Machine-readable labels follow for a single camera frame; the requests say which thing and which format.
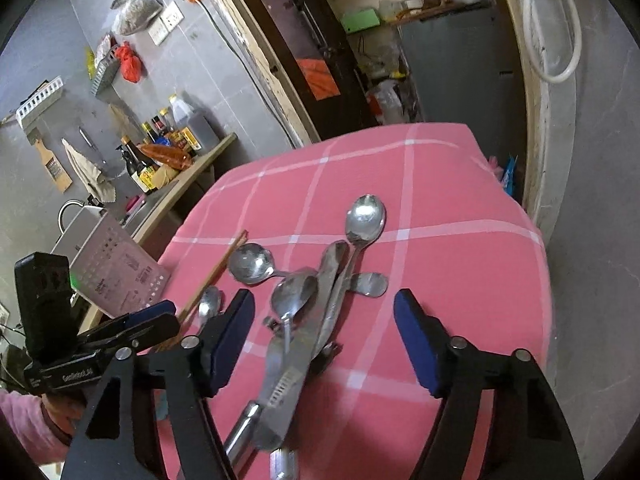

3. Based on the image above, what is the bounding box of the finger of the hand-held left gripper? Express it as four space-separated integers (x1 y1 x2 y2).
77 300 177 347
100 314 182 362

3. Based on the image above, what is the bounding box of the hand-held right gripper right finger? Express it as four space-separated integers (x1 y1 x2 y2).
393 287 586 480

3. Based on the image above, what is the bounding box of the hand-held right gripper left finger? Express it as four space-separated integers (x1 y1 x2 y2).
60 287 257 480

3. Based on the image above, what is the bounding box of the small steel spoon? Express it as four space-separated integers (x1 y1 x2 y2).
198 286 225 335

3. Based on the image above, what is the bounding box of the white perforated utensil holder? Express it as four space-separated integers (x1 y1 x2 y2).
50 205 172 320

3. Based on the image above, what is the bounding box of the wooden chopstick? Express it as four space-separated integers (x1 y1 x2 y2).
180 230 249 322
176 234 247 326

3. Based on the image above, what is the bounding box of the steel kitchen knife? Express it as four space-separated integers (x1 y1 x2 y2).
252 327 322 453

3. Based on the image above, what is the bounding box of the medium steel spoon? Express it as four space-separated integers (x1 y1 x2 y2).
270 274 320 366

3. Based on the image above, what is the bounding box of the short steel spoon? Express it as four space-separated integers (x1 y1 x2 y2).
349 272 390 299

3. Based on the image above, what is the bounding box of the round steel soup spoon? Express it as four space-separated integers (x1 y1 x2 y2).
228 242 306 285

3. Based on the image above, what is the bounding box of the steel round-handled utensil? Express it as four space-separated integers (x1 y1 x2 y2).
222 401 264 467

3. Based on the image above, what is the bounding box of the steel table knife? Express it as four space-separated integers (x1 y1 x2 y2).
300 240 350 356

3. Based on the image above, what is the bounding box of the large steel spoon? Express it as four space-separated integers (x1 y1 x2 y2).
312 193 387 361

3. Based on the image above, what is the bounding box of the person's left forearm pink sleeve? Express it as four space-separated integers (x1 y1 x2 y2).
0 389 70 462

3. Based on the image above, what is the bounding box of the person's left hand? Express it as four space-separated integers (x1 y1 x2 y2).
42 394 87 443

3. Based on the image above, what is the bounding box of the pink checked tablecloth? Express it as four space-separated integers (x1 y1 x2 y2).
150 122 553 480

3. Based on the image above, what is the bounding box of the steel faucet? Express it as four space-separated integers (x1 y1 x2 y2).
57 199 97 234

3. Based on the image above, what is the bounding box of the steel utensil end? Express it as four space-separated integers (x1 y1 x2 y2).
270 447 300 480

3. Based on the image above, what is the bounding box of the dark soy sauce bottle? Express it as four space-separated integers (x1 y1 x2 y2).
121 135 160 196

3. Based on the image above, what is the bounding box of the tan sponge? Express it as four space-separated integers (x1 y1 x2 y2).
150 165 180 190

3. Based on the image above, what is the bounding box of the beige dish towel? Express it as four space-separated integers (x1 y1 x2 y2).
62 139 117 204

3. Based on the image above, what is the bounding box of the dark pump bottle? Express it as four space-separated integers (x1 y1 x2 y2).
118 142 144 189

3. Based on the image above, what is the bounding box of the orange snack packet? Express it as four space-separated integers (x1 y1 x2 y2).
137 142 194 170

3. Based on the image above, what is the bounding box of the beige kitchen counter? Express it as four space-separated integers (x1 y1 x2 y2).
80 132 239 322

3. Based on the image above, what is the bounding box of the blue packet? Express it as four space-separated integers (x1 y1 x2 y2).
501 155 519 196

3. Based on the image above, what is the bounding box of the large dark oil jug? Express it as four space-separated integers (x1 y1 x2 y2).
169 94 220 154

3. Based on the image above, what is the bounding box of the white and red plastic bag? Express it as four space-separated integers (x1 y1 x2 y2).
367 79 406 126

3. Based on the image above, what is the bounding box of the grey fridge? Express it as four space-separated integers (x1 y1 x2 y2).
397 2 527 127

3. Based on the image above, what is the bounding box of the clear bag of grains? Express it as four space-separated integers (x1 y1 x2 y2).
111 0 165 36

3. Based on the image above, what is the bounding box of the dark door with flower prints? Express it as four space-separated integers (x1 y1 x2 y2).
220 0 377 134

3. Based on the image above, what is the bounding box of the green box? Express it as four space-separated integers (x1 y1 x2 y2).
341 8 382 35

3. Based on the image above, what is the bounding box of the white wall rack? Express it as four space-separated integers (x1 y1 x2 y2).
15 76 65 124

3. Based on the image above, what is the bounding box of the grey wall basket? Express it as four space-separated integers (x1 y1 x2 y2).
90 52 124 97

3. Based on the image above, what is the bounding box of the black power cable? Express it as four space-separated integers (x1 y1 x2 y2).
199 2 297 147

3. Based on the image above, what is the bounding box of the white wall socket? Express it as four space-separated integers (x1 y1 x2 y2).
162 1 185 29

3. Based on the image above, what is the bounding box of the white hose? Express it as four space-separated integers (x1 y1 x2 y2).
520 0 584 84

